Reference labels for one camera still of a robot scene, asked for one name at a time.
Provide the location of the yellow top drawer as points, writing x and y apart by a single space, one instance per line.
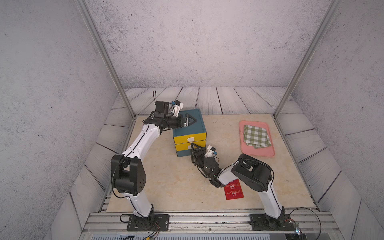
183 139

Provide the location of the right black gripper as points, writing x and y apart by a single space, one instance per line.
197 153

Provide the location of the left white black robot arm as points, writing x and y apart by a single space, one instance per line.
127 170

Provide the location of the aluminium front rail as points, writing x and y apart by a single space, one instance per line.
300 224

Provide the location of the pink plastic tray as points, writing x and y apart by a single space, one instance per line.
264 152

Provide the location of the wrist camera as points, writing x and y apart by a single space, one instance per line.
210 152
176 106

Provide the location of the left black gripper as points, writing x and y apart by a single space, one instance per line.
185 121

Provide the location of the yellow drawer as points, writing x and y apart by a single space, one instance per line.
187 146
183 139

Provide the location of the green checkered cloth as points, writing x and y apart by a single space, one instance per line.
256 137

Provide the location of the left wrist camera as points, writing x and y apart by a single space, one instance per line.
176 106

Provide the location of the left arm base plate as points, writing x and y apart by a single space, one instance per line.
148 222

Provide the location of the red postcards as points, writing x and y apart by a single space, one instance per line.
233 190

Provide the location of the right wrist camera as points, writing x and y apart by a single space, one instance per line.
210 152

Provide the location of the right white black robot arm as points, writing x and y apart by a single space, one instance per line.
256 174

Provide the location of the teal drawer cabinet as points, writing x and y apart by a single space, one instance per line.
198 127

